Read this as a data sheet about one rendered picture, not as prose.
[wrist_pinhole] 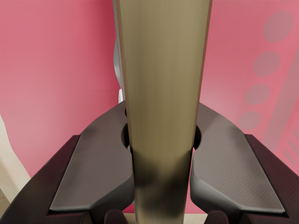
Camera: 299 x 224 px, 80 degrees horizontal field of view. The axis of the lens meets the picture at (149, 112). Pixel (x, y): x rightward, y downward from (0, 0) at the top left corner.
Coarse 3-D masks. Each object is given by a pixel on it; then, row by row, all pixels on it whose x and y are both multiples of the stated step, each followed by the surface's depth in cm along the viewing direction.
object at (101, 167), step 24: (96, 120) 10; (120, 120) 10; (96, 144) 8; (120, 144) 8; (72, 168) 7; (96, 168) 7; (120, 168) 7; (72, 192) 6; (96, 192) 6; (120, 192) 7; (96, 216) 6
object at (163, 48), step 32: (128, 0) 5; (160, 0) 5; (192, 0) 5; (128, 32) 6; (160, 32) 5; (192, 32) 5; (128, 64) 6; (160, 64) 6; (192, 64) 6; (128, 96) 7; (160, 96) 7; (192, 96) 7; (128, 128) 8; (160, 128) 7; (192, 128) 7; (160, 160) 8; (160, 192) 9
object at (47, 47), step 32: (0, 0) 14; (32, 0) 14; (64, 0) 14; (96, 0) 14; (224, 0) 13; (256, 0) 13; (0, 32) 15; (32, 32) 15; (64, 32) 15; (96, 32) 15; (224, 32) 15; (256, 32) 14; (0, 64) 16; (32, 64) 16; (64, 64) 16; (96, 64) 16; (224, 64) 16
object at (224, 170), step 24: (216, 120) 10; (216, 144) 8; (240, 144) 8; (192, 168) 7; (216, 168) 7; (240, 168) 7; (192, 192) 7; (216, 192) 6; (240, 192) 6; (264, 192) 6
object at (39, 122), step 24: (0, 96) 18; (24, 96) 18; (48, 96) 18; (72, 96) 18; (96, 96) 18; (216, 96) 17; (240, 96) 17; (24, 120) 19; (48, 120) 19; (72, 120) 19; (24, 144) 21; (48, 144) 21
